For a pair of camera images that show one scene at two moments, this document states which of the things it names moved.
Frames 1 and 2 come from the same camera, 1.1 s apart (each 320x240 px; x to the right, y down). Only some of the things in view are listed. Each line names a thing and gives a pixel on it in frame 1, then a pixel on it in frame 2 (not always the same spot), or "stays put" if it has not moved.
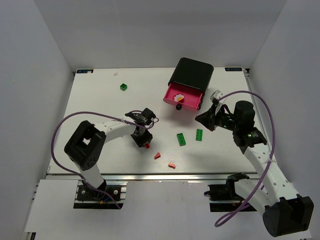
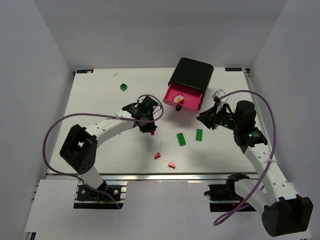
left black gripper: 141,137 -> 146,125
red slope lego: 158,155 stays put
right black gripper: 212,120 stays put
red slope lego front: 171,164 stays put
